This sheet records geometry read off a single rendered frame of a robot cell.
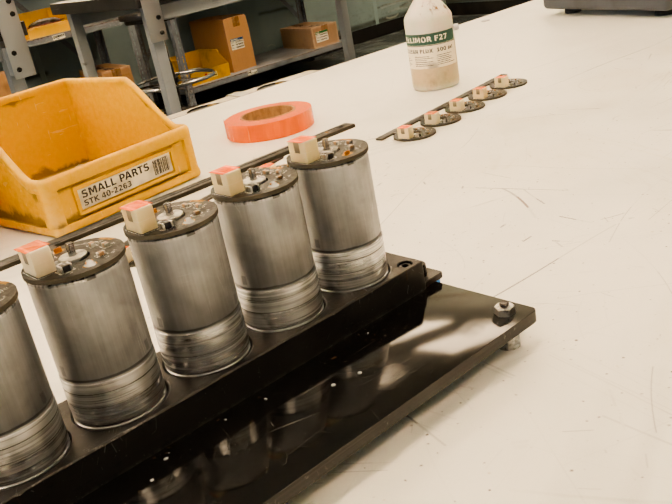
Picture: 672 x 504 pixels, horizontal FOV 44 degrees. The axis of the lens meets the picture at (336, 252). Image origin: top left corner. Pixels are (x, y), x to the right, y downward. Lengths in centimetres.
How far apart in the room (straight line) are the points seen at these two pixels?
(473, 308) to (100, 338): 11
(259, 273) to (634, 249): 14
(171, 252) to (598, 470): 11
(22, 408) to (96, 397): 2
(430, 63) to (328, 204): 36
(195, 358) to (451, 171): 22
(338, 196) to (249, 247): 3
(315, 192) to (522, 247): 10
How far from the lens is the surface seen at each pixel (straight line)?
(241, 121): 56
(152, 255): 21
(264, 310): 24
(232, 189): 23
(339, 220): 24
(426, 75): 59
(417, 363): 23
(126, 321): 21
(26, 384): 20
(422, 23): 59
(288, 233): 23
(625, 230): 33
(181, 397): 22
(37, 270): 20
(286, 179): 23
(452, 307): 26
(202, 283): 22
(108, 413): 21
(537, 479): 20
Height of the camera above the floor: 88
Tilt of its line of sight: 22 degrees down
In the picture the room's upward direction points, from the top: 11 degrees counter-clockwise
